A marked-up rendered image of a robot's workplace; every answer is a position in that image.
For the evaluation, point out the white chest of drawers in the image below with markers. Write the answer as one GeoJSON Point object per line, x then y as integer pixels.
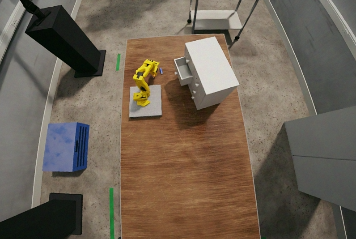
{"type": "Point", "coordinates": [213, 69]}

